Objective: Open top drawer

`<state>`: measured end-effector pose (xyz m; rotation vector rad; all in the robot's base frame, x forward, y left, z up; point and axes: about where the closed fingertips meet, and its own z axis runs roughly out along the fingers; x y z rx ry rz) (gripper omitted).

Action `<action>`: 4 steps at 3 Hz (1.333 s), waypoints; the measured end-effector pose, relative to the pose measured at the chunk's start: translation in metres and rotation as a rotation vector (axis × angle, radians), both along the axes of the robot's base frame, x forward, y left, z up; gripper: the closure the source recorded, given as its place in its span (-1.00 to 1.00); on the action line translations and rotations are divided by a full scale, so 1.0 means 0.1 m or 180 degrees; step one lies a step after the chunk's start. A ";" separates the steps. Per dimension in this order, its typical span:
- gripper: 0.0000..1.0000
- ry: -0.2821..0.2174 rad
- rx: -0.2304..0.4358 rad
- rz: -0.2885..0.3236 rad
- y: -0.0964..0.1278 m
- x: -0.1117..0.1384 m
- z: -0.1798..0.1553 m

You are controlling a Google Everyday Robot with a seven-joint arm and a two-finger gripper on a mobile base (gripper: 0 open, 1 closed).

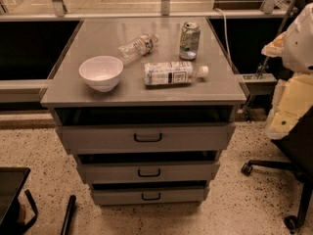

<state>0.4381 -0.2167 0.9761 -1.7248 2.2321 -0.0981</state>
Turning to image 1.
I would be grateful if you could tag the white labelled drink bottle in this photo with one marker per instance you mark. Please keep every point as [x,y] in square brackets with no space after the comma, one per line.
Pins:
[172,73]

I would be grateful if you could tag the black side table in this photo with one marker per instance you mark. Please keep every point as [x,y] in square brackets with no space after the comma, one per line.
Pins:
[12,180]

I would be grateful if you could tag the grey drawer cabinet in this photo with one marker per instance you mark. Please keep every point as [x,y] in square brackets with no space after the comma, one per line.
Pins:
[212,100]

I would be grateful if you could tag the green soda can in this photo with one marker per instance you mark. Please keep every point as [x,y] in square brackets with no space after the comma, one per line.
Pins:
[189,41]

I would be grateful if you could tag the metal clamp stand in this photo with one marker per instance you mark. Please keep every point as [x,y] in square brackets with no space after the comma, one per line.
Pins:
[267,7]

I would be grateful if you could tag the grey middle drawer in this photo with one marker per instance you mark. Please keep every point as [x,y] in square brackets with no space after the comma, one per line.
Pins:
[136,173]

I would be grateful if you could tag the black bar on floor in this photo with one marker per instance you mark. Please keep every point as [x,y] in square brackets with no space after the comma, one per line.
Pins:
[68,216]

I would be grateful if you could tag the clear crushed water bottle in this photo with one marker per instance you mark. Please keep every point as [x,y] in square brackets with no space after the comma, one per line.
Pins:
[138,47]

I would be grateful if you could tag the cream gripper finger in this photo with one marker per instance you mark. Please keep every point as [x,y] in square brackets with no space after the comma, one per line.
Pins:
[292,99]

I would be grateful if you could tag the grey top drawer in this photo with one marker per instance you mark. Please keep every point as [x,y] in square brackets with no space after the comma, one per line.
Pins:
[136,138]

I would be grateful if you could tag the grey drawer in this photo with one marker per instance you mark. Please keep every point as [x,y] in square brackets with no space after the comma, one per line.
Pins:
[136,173]
[136,138]
[150,196]

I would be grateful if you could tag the white bowl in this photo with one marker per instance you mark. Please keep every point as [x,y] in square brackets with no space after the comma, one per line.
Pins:
[102,73]

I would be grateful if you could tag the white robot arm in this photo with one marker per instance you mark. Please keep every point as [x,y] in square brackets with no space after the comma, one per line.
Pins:
[295,45]

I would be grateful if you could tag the black office chair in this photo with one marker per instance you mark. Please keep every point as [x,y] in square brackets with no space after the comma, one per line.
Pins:
[297,146]

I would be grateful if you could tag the grey bottom drawer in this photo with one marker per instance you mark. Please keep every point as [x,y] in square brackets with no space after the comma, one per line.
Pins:
[150,196]

